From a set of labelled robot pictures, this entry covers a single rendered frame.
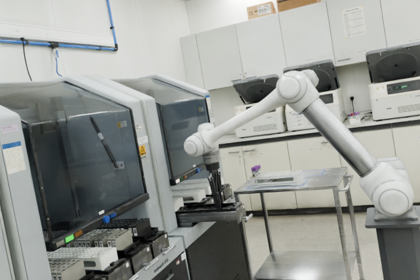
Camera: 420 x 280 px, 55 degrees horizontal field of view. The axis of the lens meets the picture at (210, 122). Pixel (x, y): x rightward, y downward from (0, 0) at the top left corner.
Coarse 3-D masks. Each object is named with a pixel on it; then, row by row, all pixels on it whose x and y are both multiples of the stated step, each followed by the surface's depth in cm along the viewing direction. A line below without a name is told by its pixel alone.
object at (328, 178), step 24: (336, 168) 254; (240, 192) 238; (264, 192) 232; (336, 192) 215; (264, 216) 279; (264, 264) 260; (288, 264) 254; (312, 264) 248; (336, 264) 242; (360, 264) 255
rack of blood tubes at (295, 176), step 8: (264, 176) 237; (272, 176) 235; (280, 176) 233; (288, 176) 231; (296, 176) 229; (256, 184) 240; (272, 184) 235; (280, 184) 233; (288, 184) 231; (296, 184) 229
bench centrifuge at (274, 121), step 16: (240, 80) 458; (256, 80) 448; (272, 80) 446; (240, 96) 476; (256, 96) 482; (240, 112) 450; (272, 112) 431; (240, 128) 449; (256, 128) 441; (272, 128) 433
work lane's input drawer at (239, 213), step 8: (184, 208) 224; (192, 208) 224; (200, 208) 221; (208, 208) 218; (216, 208) 216; (224, 208) 213; (232, 208) 205; (240, 208) 209; (176, 216) 217; (184, 216) 215; (192, 216) 213; (200, 216) 211; (208, 216) 209; (216, 216) 208; (224, 216) 206; (232, 216) 204; (240, 216) 208; (248, 216) 208
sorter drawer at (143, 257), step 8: (136, 248) 169; (144, 248) 171; (120, 256) 166; (128, 256) 164; (136, 256) 165; (144, 256) 170; (136, 264) 164; (144, 264) 168; (152, 264) 167; (136, 272) 164
